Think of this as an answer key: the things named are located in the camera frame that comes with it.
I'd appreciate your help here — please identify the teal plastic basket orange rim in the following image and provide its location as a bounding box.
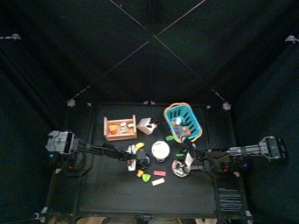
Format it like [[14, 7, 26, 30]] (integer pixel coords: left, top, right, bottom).
[[163, 101, 205, 144]]

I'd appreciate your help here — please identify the white text sticker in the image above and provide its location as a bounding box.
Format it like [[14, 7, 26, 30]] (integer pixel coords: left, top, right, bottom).
[[217, 186, 245, 214]]

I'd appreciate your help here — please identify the white bowl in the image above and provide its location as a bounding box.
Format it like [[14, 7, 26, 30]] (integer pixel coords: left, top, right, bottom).
[[171, 159, 193, 179]]

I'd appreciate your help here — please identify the thin cord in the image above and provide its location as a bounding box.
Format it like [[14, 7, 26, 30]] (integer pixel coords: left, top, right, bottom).
[[71, 0, 209, 101], [107, 0, 230, 104]]

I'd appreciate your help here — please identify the small wooden crate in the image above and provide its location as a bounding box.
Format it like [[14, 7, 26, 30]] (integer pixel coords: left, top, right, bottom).
[[103, 114, 139, 142]]

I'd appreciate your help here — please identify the grey tray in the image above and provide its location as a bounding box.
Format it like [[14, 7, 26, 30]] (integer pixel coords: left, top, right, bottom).
[[135, 117, 159, 136]]

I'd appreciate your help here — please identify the orange toy food pack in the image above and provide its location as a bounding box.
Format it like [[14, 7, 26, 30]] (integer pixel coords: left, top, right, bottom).
[[107, 124, 121, 135]]

